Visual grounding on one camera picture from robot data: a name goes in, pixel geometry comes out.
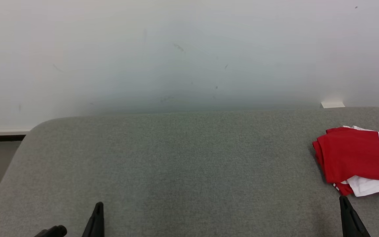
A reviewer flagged red white basketball jersey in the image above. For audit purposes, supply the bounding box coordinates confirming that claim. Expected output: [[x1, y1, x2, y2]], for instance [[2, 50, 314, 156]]
[[313, 125, 379, 197]]

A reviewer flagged white wall plate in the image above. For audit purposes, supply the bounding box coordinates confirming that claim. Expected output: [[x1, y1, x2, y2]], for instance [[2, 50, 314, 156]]
[[321, 101, 345, 109]]

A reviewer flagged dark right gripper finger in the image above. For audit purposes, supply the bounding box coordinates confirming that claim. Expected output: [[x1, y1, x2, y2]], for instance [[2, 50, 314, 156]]
[[339, 196, 371, 237]]

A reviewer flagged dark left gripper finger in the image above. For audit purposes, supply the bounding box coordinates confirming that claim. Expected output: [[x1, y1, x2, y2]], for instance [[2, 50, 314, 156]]
[[82, 202, 105, 237]]

